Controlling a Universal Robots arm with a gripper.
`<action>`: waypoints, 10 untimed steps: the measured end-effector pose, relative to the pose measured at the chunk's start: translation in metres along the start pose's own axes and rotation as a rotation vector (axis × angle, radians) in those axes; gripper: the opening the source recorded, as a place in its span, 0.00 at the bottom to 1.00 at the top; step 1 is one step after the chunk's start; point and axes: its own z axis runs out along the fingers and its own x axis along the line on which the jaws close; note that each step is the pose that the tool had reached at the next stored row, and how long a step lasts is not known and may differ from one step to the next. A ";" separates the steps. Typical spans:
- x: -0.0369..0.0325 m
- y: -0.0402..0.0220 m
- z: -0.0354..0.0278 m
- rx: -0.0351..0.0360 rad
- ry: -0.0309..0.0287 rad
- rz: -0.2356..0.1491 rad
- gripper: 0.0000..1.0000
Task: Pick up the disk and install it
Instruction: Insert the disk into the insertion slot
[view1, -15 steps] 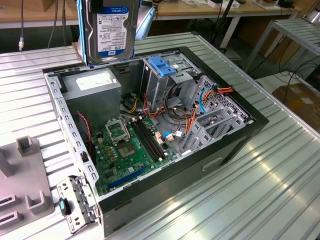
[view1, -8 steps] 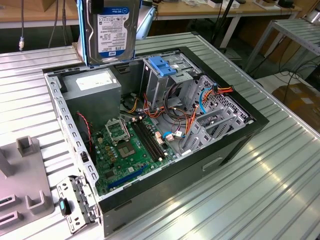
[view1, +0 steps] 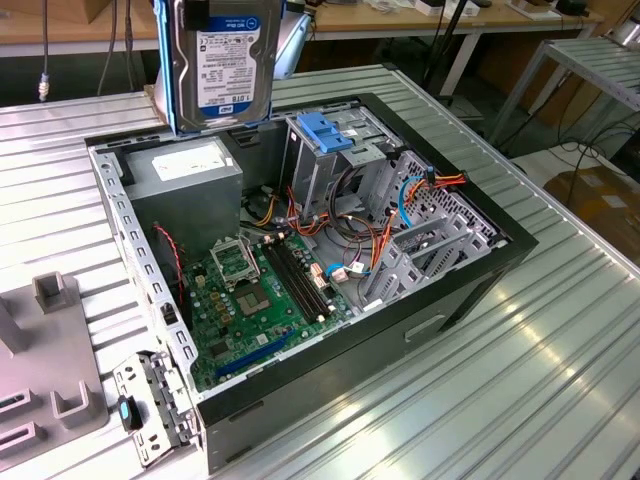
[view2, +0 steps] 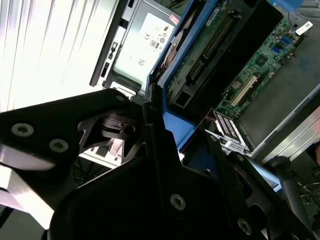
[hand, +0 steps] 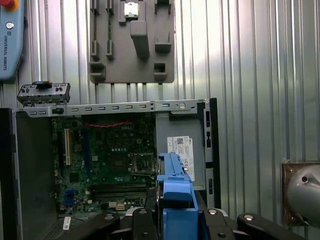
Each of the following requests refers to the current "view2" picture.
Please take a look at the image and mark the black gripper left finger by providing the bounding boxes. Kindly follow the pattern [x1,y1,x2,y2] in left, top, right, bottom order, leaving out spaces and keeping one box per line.
[0,84,198,230]

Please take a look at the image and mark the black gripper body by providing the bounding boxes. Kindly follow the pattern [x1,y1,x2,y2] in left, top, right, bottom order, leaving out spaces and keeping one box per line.
[48,156,236,240]

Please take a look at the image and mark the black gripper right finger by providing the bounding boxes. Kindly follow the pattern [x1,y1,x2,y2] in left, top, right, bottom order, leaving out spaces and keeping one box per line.
[197,124,313,240]

